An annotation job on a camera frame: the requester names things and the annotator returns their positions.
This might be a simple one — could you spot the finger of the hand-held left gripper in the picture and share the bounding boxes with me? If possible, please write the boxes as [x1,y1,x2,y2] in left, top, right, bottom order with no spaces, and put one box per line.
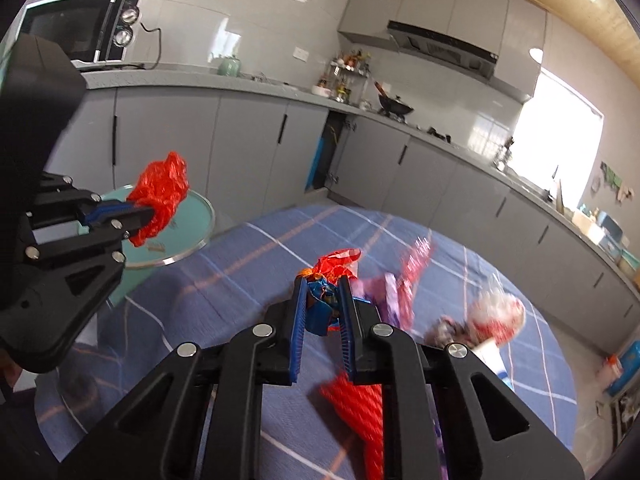
[0,209,157,373]
[29,172,155,227]

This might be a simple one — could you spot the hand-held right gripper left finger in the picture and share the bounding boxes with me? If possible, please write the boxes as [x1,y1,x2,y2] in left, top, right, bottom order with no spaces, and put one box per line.
[57,276,307,480]

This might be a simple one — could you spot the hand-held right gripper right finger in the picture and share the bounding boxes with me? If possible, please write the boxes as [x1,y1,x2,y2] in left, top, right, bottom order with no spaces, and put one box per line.
[339,275,584,480]

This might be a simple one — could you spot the blue snack wrapper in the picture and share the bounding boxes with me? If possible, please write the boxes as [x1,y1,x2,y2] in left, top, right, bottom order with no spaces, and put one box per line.
[304,280,347,339]

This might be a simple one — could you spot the purple snack wrapper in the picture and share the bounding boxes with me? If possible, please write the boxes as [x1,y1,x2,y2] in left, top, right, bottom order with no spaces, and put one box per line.
[350,271,417,337]

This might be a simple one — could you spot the red plastic bag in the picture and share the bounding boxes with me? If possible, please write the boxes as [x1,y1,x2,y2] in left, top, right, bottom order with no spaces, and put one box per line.
[126,151,192,248]

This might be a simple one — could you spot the red mesh bag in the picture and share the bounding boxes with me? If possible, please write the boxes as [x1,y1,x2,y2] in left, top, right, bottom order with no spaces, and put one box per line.
[320,372,387,480]

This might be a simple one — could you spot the red white wrapper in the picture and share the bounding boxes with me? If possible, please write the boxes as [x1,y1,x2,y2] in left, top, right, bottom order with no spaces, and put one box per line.
[469,290,527,349]

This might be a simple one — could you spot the red orange wrapper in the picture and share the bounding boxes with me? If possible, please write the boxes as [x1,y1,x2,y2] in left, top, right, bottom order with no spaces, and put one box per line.
[297,248,363,287]

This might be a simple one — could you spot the black white microwave oven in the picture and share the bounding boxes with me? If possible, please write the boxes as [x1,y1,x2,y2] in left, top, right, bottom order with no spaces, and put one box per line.
[14,0,152,72]

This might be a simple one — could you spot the blue plaid tablecloth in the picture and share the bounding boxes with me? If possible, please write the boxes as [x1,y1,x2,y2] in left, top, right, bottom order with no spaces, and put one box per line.
[34,204,579,480]

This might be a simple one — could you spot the dark crumpled wrapper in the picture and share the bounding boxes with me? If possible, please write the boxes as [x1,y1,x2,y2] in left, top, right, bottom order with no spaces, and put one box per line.
[425,314,472,350]

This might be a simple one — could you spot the red transparent wrapper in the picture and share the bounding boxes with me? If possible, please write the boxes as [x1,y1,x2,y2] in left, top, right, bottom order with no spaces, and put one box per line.
[397,237,435,293]

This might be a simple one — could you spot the white paper scrap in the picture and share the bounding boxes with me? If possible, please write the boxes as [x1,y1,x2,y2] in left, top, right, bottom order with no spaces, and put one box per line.
[476,337,515,392]

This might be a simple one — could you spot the grey lower cabinets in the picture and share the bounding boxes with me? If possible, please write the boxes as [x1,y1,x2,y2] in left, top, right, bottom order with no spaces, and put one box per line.
[45,85,640,357]

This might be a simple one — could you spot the grey cabinets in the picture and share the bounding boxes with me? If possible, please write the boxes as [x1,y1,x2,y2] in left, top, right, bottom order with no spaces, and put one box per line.
[45,85,640,357]
[337,0,549,107]

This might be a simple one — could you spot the green ceramic teapot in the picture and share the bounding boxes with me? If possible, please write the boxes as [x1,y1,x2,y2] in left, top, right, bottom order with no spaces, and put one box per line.
[217,53,244,77]

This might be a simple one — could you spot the grey kitchen countertop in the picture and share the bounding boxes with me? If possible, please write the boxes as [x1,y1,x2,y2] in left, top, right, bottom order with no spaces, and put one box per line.
[80,66,640,303]

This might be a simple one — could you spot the black wok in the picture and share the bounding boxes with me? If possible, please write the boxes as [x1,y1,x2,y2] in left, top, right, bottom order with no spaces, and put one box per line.
[372,82,417,117]

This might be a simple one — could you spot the utensil holder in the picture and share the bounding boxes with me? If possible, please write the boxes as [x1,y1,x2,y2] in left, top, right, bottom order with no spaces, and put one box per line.
[494,137,517,172]

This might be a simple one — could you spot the metal spice rack with bottles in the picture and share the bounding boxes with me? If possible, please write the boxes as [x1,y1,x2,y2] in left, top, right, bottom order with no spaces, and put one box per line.
[317,49,372,104]

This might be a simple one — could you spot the blue box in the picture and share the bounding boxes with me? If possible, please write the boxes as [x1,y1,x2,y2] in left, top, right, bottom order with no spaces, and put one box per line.
[599,340,640,397]

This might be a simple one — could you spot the bright window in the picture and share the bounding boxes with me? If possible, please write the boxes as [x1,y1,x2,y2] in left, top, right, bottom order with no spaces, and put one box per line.
[512,67,607,212]

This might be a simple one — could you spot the black range hood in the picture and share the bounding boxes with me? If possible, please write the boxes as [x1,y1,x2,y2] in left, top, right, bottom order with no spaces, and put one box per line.
[387,20,501,82]

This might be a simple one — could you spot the grey upper cabinets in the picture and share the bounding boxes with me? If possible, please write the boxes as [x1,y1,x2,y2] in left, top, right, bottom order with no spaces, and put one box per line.
[337,0,549,107]

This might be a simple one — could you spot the black power cable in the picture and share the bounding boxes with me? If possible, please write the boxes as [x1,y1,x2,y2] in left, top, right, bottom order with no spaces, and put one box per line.
[137,22,164,69]

